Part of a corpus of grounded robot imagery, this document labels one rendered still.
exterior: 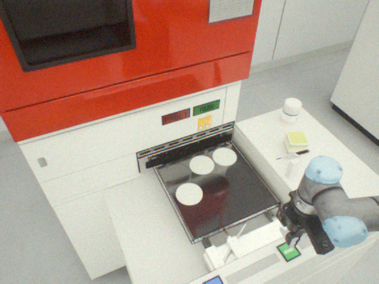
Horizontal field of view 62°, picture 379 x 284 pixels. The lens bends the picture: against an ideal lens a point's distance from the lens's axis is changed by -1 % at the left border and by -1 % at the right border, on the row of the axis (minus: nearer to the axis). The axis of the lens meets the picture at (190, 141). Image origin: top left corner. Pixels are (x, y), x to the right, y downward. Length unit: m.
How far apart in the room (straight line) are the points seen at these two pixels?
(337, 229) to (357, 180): 0.63
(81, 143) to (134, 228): 0.37
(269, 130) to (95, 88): 0.76
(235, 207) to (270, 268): 0.27
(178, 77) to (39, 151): 0.51
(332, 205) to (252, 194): 0.55
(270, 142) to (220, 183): 0.28
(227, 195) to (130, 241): 0.39
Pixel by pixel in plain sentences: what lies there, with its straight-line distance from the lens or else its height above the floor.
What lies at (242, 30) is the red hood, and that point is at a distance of 1.08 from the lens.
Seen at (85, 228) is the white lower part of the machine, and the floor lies 0.60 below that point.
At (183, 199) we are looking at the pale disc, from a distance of 1.19.
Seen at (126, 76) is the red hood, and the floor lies 1.36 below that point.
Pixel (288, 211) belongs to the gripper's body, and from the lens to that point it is 0.93.
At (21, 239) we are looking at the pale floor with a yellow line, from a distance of 2.36.
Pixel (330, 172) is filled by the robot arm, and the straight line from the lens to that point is 0.76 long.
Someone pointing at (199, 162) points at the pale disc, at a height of 0.90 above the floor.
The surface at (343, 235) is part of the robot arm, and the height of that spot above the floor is 1.32.
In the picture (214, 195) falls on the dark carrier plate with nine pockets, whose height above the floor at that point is 0.90.
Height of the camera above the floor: 1.89
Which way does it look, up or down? 45 degrees down
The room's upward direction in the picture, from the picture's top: 1 degrees clockwise
